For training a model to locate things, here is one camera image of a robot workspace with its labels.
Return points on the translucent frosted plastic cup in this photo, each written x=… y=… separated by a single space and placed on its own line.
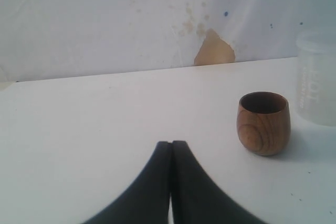
x=316 y=76

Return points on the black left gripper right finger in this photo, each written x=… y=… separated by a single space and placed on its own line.
x=196 y=198

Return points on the brown wooden cup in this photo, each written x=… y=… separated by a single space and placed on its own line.
x=263 y=123

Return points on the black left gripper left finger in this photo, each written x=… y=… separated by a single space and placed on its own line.
x=147 y=199

